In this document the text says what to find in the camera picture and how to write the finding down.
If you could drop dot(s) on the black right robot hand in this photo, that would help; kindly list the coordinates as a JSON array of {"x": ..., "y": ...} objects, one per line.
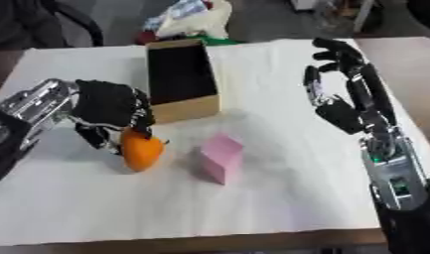
[{"x": 354, "y": 96}]

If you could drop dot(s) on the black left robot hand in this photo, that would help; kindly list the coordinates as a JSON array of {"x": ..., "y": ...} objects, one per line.
[{"x": 111, "y": 102}]

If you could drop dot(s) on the orange toy fruit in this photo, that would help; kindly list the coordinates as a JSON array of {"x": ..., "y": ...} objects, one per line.
[{"x": 141, "y": 152}]

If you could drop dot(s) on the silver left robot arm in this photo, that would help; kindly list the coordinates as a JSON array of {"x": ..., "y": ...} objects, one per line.
[{"x": 32, "y": 115}]

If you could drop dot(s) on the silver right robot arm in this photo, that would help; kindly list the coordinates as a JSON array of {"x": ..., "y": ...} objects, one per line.
[{"x": 400, "y": 185}]

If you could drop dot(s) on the tan cardboard box black inside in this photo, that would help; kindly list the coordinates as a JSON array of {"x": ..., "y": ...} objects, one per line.
[{"x": 180, "y": 79}]

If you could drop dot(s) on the black chair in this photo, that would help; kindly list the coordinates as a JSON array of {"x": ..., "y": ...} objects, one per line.
[{"x": 67, "y": 20}]

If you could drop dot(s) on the white plastic bag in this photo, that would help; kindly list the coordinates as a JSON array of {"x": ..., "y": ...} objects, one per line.
[{"x": 192, "y": 20}]

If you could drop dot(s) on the pink block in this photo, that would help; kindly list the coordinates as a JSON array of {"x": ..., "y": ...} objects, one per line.
[{"x": 221, "y": 157}]

